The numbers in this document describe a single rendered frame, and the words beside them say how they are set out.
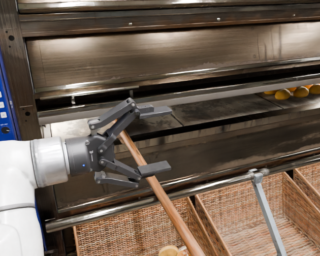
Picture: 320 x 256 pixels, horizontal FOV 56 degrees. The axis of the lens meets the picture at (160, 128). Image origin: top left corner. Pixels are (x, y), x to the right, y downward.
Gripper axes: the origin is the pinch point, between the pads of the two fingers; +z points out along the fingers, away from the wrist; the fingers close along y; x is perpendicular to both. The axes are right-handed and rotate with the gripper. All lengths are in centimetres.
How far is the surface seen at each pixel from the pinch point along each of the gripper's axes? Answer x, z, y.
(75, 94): -44.8, -13.2, 3.2
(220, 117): -63, 56, 31
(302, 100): -66, 111, 31
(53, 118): -40.3, -21.4, 8.8
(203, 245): -31, 32, 76
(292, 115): -55, 94, 32
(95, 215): -17.9, -14.6, 31.9
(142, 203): -17.9, 0.1, 31.9
